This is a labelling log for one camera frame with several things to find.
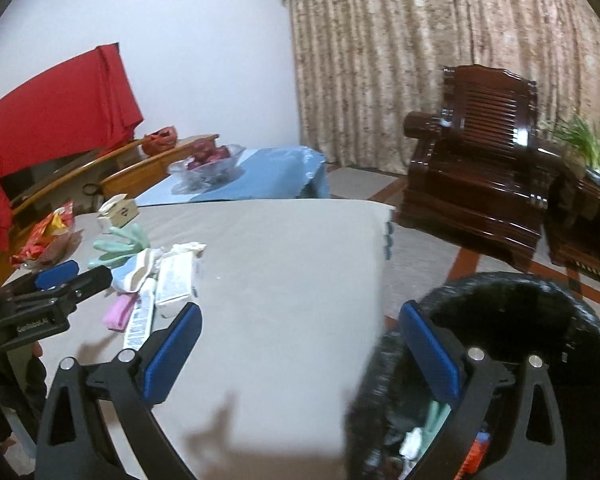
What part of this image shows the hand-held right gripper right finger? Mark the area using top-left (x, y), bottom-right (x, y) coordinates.
top-left (398, 300), bottom-right (567, 480)

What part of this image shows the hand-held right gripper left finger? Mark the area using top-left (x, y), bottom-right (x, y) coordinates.
top-left (35, 302), bottom-right (203, 480)

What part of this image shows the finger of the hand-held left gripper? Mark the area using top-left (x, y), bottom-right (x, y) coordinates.
top-left (10, 266), bottom-right (113, 316)
top-left (2, 260), bottom-right (79, 303)

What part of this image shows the pink packet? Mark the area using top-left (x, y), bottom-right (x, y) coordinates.
top-left (102, 292), bottom-right (139, 332)

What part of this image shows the white blue toothpaste tube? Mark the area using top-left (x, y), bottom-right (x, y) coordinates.
top-left (122, 280), bottom-right (159, 352)

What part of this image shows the white blue face mask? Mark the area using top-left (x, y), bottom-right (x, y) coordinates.
top-left (111, 250), bottom-right (157, 294)

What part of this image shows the white toothpaste box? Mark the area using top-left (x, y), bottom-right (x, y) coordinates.
top-left (155, 252), bottom-right (203, 318)

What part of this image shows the cream paper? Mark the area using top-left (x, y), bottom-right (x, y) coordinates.
top-left (159, 241), bottom-right (207, 262)

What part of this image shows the black bag lined trash can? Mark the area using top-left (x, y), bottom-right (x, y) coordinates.
top-left (344, 271), bottom-right (600, 480)

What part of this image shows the glass dish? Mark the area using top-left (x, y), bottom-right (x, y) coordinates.
top-left (22, 230), bottom-right (84, 271)

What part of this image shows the pile of red snack packets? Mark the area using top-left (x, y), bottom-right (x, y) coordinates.
top-left (11, 201), bottom-right (76, 266)

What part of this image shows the white tissue box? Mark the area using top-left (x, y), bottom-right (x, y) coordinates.
top-left (97, 194), bottom-right (139, 233)

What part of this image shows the black television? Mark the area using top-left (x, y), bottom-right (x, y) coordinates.
top-left (0, 152), bottom-right (101, 202)

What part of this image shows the blue scalloped under cloth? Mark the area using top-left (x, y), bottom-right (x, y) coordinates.
top-left (381, 219), bottom-right (396, 262)

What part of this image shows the light wooden cabinet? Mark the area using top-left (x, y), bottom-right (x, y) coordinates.
top-left (0, 134), bottom-right (221, 281)

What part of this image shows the red cloth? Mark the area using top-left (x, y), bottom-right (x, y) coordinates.
top-left (0, 44), bottom-right (145, 253)

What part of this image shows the red plastic bag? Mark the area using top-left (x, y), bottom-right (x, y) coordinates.
top-left (141, 126), bottom-right (178, 156)

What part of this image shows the glass fruit bowl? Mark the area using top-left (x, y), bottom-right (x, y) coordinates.
top-left (167, 144), bottom-right (247, 193)

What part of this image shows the dark wooden armchair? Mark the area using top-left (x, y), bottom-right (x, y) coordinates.
top-left (395, 65), bottom-right (563, 273)

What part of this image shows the dark wooden side table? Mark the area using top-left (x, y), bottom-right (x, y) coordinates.
top-left (545, 170), bottom-right (600, 286)

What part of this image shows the blue tablecloth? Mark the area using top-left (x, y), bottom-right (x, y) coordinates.
top-left (136, 146), bottom-right (331, 207)

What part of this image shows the green potted plant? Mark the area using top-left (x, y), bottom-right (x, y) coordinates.
top-left (540, 115), bottom-right (600, 186)

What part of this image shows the beige floral curtain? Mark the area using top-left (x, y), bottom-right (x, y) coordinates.
top-left (277, 0), bottom-right (600, 181)

